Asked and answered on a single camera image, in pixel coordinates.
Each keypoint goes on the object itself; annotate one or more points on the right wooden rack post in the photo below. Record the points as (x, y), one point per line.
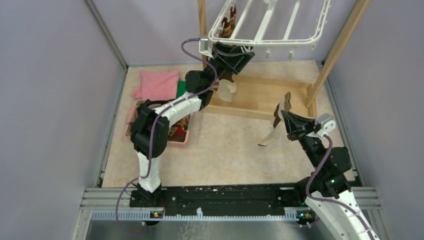
(337, 49)

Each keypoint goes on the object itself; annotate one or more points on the pink towel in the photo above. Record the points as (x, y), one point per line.
(157, 85)

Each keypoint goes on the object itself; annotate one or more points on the left wooden rack post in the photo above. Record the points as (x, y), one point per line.
(202, 17)

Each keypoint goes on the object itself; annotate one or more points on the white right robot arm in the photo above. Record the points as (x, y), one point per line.
(328, 193)

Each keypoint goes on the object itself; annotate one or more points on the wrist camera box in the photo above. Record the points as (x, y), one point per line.
(324, 123)
(204, 48)

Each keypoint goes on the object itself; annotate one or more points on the white clip drying hanger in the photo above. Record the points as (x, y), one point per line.
(271, 23)

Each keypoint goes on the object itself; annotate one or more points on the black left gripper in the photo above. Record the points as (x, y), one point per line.
(231, 58)

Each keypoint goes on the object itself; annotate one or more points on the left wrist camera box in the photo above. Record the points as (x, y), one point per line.
(204, 48)

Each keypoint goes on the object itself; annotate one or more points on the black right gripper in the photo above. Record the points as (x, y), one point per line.
(293, 123)

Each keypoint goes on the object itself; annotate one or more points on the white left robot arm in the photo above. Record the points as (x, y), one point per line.
(151, 128)

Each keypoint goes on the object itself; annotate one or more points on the wooden rack base tray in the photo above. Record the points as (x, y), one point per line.
(256, 97)

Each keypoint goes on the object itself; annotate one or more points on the wooden rack post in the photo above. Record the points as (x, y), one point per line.
(337, 49)
(202, 17)

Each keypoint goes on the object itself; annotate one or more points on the pink perforated basket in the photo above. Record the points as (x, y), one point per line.
(179, 134)

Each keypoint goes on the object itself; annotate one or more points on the white cable duct strip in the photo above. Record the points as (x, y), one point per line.
(291, 215)

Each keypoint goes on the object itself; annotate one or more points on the green cloth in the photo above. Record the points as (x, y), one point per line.
(181, 88)

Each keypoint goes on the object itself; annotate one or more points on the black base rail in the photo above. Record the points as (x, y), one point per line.
(292, 194)

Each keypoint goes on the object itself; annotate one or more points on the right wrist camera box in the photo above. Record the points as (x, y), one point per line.
(324, 123)

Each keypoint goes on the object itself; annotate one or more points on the cream brown block sock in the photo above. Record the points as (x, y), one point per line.
(226, 88)

